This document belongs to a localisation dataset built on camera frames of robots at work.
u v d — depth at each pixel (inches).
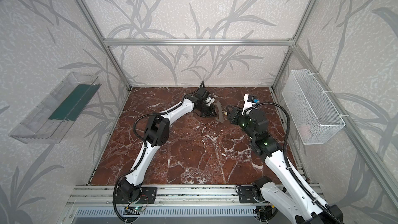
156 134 24.6
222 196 29.5
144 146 24.9
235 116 24.6
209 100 37.6
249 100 24.6
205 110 35.6
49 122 25.2
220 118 39.6
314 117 24.0
